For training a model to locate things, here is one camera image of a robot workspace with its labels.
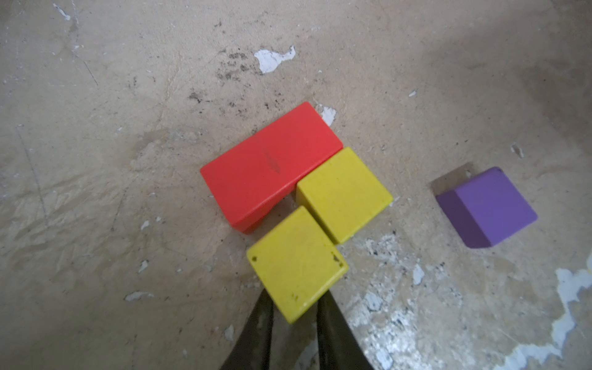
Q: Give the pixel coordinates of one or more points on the yellow cube block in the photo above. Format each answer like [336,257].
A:
[343,195]
[297,263]

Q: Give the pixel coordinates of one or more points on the red rectangular block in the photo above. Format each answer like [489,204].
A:
[252,177]

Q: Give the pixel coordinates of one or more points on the purple cube block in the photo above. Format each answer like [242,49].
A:
[486,209]

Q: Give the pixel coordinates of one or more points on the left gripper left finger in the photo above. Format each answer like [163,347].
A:
[253,347]

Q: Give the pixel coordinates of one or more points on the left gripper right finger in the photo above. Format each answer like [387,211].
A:
[338,347]

